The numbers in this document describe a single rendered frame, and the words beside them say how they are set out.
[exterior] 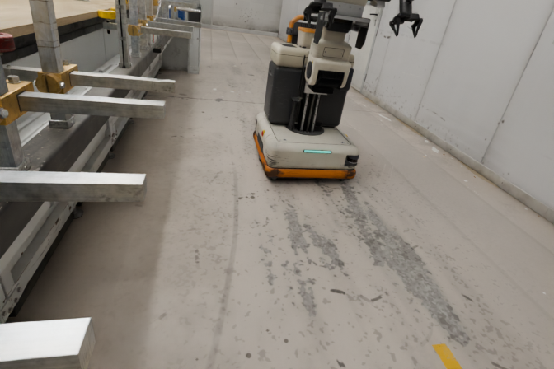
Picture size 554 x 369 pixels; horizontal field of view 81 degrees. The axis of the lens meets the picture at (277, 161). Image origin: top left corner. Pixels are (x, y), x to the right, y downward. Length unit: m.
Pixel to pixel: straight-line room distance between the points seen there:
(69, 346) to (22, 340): 0.03
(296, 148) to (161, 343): 1.27
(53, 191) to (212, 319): 0.93
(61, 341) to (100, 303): 1.13
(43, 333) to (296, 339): 1.08
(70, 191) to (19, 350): 0.25
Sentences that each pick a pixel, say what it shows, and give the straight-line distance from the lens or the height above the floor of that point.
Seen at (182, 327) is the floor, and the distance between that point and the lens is 1.32.
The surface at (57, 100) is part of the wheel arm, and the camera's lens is 0.75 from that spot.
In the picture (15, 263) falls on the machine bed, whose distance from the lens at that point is 1.42.
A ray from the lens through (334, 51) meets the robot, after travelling 1.97.
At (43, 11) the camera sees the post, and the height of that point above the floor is 0.98.
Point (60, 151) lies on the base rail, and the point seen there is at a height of 0.69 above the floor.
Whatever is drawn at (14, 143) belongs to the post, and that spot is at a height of 0.77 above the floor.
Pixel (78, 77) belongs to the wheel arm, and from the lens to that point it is 0.99.
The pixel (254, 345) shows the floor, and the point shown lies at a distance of 1.29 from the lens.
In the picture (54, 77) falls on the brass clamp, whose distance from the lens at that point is 0.94.
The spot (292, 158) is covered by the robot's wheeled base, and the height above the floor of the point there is 0.20.
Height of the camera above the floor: 1.07
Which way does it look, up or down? 26 degrees down
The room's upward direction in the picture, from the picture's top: 9 degrees clockwise
